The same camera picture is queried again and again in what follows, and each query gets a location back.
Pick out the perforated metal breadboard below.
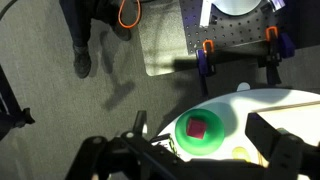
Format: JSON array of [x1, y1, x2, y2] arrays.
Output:
[[179, 0, 288, 56]]

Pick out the yellow lemon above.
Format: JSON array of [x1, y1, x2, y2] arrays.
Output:
[[232, 146, 252, 163]]

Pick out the black tripod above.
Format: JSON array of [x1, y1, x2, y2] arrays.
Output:
[[0, 64, 36, 141]]

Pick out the grey cable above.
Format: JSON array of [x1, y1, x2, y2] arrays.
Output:
[[0, 0, 18, 19]]

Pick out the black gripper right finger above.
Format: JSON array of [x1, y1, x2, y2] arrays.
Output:
[[245, 112, 320, 180]]

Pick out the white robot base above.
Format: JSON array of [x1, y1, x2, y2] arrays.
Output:
[[213, 0, 263, 17]]

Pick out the green plastic bowl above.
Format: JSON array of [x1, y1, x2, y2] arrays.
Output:
[[174, 108, 226, 157]]

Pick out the dark shoe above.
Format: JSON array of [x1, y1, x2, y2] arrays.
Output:
[[72, 44, 93, 80]]

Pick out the silver metal rail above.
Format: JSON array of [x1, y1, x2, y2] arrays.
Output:
[[199, 0, 213, 28]]

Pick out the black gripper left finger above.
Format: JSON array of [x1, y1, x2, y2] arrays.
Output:
[[66, 110, 188, 180]]

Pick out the purple orange bar clamp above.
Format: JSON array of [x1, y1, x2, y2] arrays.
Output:
[[195, 39, 217, 98], [256, 25, 296, 86]]

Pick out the dark trousers of person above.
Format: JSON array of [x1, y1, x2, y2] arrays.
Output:
[[59, 0, 141, 48]]

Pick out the dark red fruit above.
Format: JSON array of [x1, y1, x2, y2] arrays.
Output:
[[185, 117, 208, 140]]

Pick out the white table pedestal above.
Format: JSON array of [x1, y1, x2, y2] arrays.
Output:
[[236, 82, 252, 93]]

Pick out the orange cable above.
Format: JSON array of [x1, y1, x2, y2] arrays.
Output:
[[117, 0, 143, 30]]

